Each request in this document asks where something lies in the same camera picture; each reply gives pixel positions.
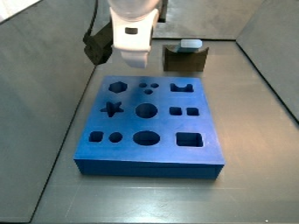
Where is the blue foam shape tray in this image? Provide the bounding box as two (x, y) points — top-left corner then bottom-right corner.
(74, 76), (226, 179)

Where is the black cable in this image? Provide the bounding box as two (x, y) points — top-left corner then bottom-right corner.
(88, 0), (99, 37)

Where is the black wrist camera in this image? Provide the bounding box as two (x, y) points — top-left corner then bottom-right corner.
(83, 23), (114, 66)

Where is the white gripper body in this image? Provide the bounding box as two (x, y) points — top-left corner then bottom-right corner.
(110, 8), (159, 68)

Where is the black curved fixture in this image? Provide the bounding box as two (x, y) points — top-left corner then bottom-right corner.
(163, 45), (210, 72)

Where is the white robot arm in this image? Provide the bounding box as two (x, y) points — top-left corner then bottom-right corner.
(107, 0), (163, 68)

